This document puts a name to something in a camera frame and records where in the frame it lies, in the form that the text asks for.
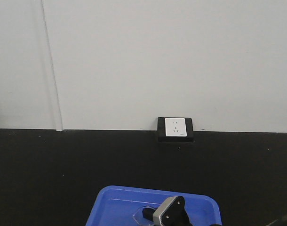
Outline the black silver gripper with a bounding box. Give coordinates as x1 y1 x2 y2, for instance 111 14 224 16
142 196 192 226

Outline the clear glass beaker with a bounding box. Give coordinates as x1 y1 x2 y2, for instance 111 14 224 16
133 206 158 226

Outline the blue plastic tray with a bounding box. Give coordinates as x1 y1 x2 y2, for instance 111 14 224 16
86 186 222 226

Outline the black socket housing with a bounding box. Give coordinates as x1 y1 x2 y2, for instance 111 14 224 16
157 117 194 143

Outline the white wall socket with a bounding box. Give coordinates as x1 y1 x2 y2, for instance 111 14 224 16
165 118 187 137

